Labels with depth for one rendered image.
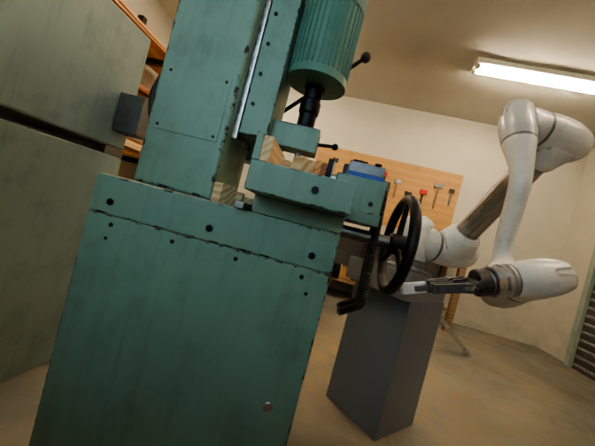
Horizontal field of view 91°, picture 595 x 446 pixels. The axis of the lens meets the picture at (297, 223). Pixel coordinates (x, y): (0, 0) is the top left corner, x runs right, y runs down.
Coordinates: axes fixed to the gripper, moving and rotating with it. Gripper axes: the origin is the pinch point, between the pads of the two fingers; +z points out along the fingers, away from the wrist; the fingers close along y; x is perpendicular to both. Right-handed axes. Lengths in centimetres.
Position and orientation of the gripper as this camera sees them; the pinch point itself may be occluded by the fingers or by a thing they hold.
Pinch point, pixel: (413, 288)
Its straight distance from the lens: 89.1
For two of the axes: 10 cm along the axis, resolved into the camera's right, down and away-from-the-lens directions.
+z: -9.9, 0.9, 0.7
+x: 0.9, 10.0, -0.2
